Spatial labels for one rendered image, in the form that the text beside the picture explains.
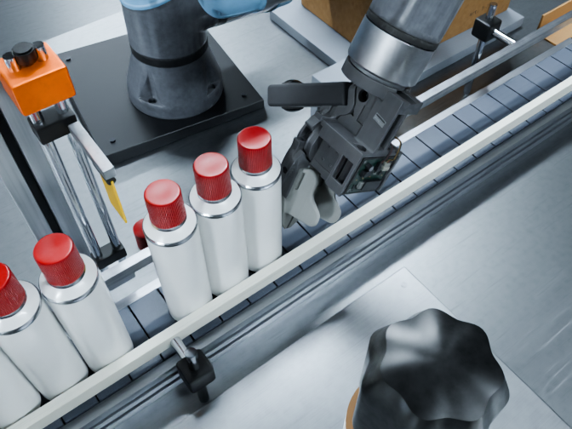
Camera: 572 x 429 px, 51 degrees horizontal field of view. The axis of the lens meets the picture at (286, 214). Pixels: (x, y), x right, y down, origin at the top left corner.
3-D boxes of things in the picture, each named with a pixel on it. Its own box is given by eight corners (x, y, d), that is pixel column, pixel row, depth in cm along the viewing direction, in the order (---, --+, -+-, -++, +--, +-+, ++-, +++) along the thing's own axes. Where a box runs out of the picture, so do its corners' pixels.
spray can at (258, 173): (254, 282, 70) (244, 164, 54) (231, 251, 73) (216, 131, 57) (290, 262, 72) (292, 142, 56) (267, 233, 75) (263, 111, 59)
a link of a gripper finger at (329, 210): (310, 253, 68) (346, 189, 63) (278, 220, 71) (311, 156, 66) (327, 248, 70) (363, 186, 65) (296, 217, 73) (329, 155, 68)
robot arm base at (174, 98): (140, 129, 90) (129, 77, 82) (119, 70, 99) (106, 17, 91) (235, 105, 94) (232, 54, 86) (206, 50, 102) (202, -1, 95)
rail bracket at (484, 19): (487, 115, 95) (518, 25, 82) (453, 90, 99) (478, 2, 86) (500, 106, 97) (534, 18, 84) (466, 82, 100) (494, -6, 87)
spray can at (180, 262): (182, 334, 66) (149, 225, 50) (160, 301, 69) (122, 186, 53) (222, 310, 68) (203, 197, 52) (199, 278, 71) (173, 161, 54)
